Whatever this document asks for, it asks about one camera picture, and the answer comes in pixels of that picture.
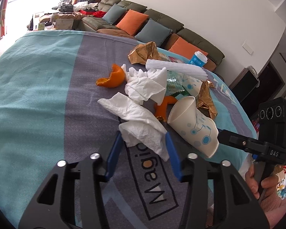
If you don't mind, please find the white paper cup blue print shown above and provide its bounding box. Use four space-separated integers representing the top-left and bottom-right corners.
167 96 219 158

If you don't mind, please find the white tissue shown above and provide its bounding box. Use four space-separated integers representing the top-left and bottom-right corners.
97 93 169 161
121 64 167 105

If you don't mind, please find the curved orange peel strip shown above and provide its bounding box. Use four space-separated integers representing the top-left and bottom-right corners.
154 96 178 122

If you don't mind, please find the torn gold foil wrapper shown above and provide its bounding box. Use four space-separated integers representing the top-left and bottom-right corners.
196 80 218 119

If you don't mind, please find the person's right hand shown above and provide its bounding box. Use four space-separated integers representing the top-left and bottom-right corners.
244 163 286 214

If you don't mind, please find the green snack wrapper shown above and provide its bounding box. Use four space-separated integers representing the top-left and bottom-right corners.
165 71 189 97

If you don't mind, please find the large orange peel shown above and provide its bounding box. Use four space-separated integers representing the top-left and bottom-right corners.
96 64 125 88

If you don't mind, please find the teal and grey tablecloth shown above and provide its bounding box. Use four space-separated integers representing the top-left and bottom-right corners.
0 31 256 228

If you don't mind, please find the blue coffee cup white lid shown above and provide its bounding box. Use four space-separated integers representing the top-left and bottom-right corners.
189 51 208 67

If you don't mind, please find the crumpled gold wrapper far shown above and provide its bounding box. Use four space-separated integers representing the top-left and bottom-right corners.
128 41 161 65

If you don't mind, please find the orange cushion near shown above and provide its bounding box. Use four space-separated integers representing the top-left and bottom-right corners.
168 37 208 60

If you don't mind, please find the orange cushion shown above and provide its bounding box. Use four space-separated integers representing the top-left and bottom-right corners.
168 37 208 60
116 9 149 36

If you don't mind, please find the grey-blue cushion near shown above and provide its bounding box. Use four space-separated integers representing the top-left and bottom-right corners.
135 19 172 47

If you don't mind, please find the grey-blue cushion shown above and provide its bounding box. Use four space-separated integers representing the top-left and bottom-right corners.
135 19 172 47
102 4 127 25

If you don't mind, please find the green sectional sofa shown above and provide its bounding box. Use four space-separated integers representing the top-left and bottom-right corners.
77 0 225 71

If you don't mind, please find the orange cushion far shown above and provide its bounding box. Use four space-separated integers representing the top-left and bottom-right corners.
116 9 149 36

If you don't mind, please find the grey-blue cushion far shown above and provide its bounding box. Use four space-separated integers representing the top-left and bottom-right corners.
102 4 127 25

